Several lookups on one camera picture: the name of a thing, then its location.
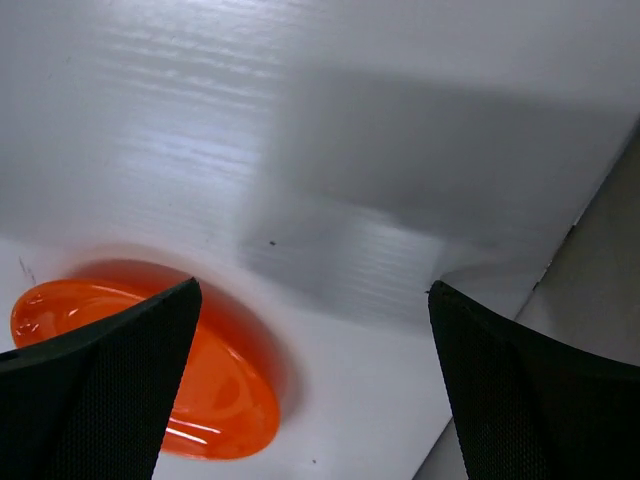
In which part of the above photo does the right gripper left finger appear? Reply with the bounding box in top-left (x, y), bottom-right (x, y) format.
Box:
top-left (1, 278), bottom-right (202, 479)

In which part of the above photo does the orange plate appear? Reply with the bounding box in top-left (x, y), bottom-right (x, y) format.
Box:
top-left (9, 259), bottom-right (294, 461)

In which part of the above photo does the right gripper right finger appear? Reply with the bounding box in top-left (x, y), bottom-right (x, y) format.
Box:
top-left (428, 281), bottom-right (639, 479)

